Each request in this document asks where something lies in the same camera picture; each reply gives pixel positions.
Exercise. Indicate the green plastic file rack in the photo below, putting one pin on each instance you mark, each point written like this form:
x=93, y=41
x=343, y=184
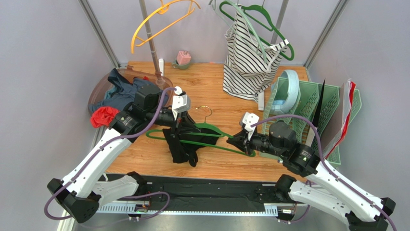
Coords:
x=307, y=101

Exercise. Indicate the transparent brown laundry basket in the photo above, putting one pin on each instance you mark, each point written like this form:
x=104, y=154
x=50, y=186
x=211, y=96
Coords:
x=96, y=93

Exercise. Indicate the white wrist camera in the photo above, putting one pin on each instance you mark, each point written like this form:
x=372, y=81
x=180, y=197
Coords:
x=246, y=122
x=180, y=103

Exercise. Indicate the red garment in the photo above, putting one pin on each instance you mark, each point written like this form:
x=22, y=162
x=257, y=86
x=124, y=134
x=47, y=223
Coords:
x=103, y=116

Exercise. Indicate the striped black white shirt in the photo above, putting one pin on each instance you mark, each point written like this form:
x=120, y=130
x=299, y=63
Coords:
x=246, y=75

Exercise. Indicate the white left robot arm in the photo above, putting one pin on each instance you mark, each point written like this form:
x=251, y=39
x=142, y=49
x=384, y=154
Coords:
x=78, y=193

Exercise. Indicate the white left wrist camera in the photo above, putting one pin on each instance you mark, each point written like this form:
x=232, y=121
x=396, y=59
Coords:
x=180, y=103

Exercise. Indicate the red white folders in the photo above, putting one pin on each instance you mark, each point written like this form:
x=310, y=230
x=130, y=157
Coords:
x=337, y=127

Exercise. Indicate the teal garment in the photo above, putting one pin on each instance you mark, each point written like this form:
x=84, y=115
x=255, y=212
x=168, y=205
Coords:
x=109, y=93

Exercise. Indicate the light green hanger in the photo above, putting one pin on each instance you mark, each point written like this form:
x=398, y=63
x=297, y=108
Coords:
x=259, y=49

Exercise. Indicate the dark blue garment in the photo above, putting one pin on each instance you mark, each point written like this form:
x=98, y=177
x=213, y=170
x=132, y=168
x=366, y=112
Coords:
x=121, y=93

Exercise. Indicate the black tank top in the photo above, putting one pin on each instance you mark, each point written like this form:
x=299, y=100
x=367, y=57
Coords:
x=181, y=152

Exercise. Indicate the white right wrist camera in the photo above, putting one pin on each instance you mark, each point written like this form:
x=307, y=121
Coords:
x=246, y=122

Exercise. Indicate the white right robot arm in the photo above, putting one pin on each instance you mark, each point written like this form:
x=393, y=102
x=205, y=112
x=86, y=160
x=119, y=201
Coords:
x=339, y=197

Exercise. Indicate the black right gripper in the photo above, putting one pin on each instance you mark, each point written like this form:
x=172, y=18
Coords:
x=244, y=140

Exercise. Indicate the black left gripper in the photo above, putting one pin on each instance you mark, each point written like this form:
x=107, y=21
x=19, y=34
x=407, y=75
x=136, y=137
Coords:
x=185, y=124

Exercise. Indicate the white clothes rack base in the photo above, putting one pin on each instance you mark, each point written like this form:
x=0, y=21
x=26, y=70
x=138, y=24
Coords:
x=161, y=65

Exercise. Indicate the dark green hanger with shirt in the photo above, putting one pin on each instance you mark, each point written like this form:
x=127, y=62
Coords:
x=260, y=9

